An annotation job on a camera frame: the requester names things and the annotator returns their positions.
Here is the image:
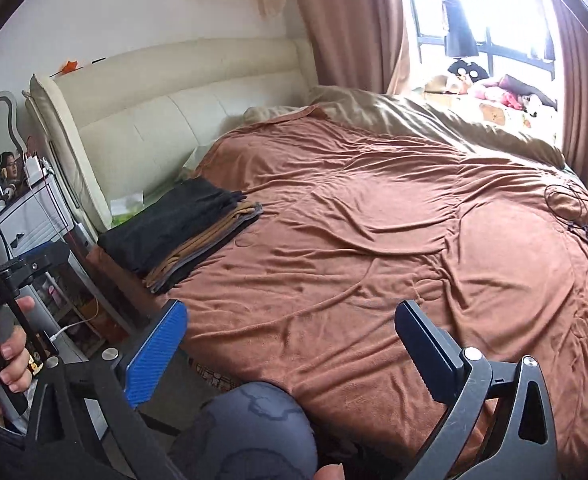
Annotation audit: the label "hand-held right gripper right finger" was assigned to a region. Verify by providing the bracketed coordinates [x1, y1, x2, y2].
[395, 300, 560, 480]

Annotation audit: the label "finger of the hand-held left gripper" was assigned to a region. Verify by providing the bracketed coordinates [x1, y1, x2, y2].
[0, 241, 70, 291]

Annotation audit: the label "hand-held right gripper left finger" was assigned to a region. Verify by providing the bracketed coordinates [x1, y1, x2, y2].
[24, 299, 189, 480]

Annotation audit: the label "black sweatshirt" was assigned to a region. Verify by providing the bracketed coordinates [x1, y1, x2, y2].
[96, 178, 237, 276]

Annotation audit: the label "grey folded clothes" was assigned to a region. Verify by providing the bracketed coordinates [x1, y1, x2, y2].
[149, 202, 265, 296]

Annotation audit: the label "brown folded clothes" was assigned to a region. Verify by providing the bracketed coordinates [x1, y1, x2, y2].
[144, 201, 265, 281]

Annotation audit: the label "person's left hand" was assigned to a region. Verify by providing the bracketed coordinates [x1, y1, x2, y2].
[0, 296, 38, 428]

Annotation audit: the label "white dresser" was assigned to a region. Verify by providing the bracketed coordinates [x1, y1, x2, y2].
[0, 175, 99, 361]

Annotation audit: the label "white charger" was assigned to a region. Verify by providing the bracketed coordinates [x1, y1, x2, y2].
[24, 155, 49, 181]

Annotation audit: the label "green tissue pack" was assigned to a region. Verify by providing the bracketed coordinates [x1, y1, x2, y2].
[110, 195, 147, 228]

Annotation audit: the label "person's leg in patterned trousers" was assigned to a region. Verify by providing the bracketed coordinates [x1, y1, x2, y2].
[169, 381, 319, 480]

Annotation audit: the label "brown blanket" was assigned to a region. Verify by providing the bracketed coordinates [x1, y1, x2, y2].
[86, 110, 588, 471]

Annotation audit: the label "framed mirror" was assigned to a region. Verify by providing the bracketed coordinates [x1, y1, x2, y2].
[0, 91, 27, 211]

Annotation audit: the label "cream upright cushion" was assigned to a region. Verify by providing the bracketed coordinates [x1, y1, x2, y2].
[24, 74, 109, 233]

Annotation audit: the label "cream padded headboard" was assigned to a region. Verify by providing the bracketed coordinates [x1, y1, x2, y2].
[48, 37, 319, 231]

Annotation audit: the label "beige duvet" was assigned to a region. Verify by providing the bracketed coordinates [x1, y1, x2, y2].
[244, 85, 567, 171]

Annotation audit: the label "bear printed cream cloth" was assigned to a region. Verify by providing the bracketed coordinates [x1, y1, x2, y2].
[424, 90, 560, 131]

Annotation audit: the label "cream plush toy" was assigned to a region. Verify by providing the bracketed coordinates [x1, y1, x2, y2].
[424, 75, 462, 93]

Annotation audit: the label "pink plush toy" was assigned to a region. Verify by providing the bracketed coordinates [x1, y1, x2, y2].
[469, 77, 525, 108]

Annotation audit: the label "black white plush toy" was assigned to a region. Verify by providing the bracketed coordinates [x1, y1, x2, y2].
[446, 59, 487, 83]

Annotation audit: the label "pink curtain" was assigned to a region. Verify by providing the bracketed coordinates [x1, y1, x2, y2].
[284, 0, 415, 96]
[549, 0, 588, 181]

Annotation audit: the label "black hanging garment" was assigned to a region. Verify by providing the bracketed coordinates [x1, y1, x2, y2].
[441, 0, 480, 58]

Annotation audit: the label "window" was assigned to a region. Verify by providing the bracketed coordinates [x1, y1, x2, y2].
[401, 0, 570, 86]

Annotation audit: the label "black braided cable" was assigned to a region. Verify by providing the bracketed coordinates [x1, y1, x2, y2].
[0, 247, 49, 356]

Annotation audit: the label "white charging cable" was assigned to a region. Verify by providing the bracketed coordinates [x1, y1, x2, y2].
[48, 317, 97, 343]

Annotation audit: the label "black cables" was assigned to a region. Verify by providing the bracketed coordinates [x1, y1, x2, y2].
[544, 182, 588, 248]

